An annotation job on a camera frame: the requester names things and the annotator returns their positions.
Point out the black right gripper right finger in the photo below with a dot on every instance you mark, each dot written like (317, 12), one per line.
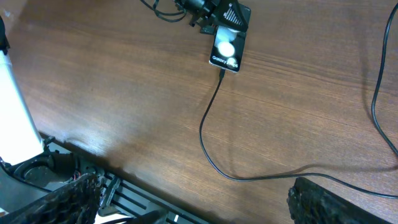
(310, 203)

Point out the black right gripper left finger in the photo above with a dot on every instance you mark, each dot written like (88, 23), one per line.
(76, 202)

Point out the black smartphone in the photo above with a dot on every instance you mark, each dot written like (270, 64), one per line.
(228, 48)

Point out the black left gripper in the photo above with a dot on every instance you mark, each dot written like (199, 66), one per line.
(210, 14)

